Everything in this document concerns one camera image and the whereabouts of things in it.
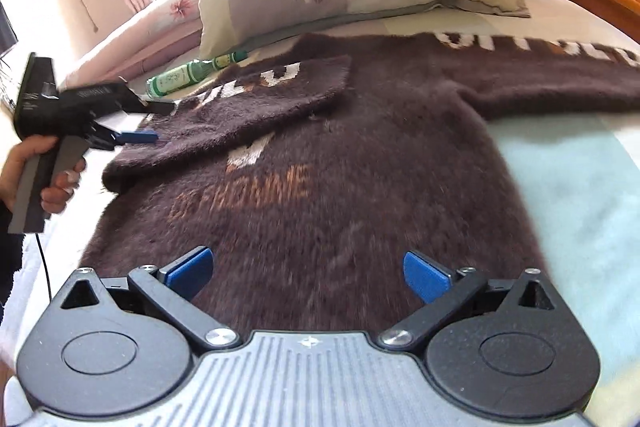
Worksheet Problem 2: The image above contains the person's left hand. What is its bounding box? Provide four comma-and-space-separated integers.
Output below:
0, 135, 87, 215

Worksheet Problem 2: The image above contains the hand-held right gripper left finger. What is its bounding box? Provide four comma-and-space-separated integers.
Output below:
60, 246, 244, 353

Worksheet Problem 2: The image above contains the striped bed sheet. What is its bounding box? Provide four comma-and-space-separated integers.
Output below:
0, 0, 640, 408

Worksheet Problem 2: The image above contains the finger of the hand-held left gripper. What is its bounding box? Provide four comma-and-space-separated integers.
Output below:
120, 101, 176, 118
95, 124, 160, 152

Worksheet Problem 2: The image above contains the green glass bottle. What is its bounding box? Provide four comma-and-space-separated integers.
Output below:
145, 49, 249, 98

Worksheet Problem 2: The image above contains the wall television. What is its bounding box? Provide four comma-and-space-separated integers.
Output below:
0, 0, 19, 58

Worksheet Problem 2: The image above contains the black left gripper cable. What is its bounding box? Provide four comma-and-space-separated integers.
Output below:
35, 232, 53, 303

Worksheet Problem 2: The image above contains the folded pink floral quilt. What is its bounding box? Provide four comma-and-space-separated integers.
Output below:
60, 0, 203, 92

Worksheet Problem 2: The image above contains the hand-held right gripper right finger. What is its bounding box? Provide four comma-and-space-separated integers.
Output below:
375, 251, 558, 353

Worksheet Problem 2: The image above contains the brown knit sweater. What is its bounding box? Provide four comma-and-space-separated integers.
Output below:
77, 29, 640, 343

